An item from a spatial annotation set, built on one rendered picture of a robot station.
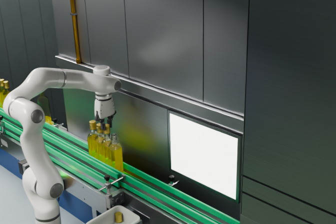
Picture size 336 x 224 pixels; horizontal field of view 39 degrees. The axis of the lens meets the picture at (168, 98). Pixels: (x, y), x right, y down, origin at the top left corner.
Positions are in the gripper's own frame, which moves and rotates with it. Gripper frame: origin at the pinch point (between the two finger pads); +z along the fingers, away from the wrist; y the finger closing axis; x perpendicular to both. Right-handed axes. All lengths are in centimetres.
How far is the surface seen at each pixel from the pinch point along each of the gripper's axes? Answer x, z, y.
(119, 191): 17.2, 29.2, 8.0
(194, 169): 50, 13, -13
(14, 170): -86, 56, 14
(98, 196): 8.6, 32.5, 15.4
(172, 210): 50, 27, 4
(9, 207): -55, 60, 35
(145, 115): 17.4, -6.6, -12.1
